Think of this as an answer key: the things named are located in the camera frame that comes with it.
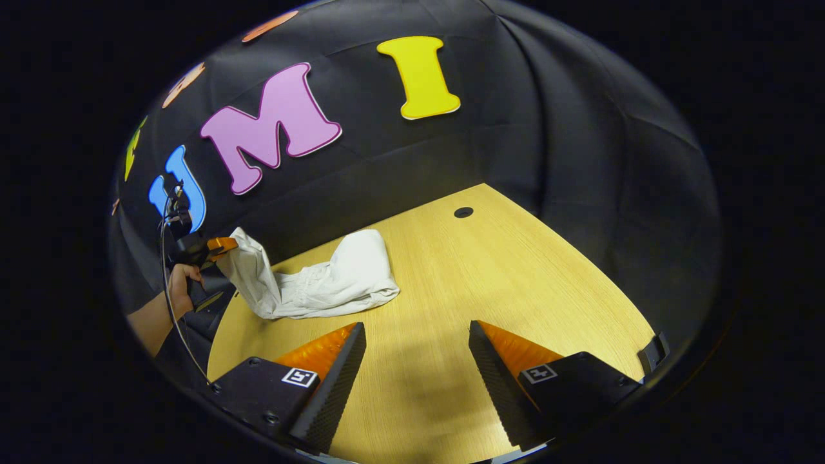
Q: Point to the white jeans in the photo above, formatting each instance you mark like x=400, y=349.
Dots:
x=348, y=277

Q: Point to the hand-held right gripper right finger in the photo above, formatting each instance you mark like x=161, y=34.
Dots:
x=496, y=380

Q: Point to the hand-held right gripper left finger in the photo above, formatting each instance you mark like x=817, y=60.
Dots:
x=338, y=386

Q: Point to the black backdrop cloth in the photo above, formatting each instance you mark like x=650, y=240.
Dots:
x=515, y=129

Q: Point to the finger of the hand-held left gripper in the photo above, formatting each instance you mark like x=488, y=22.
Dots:
x=222, y=245

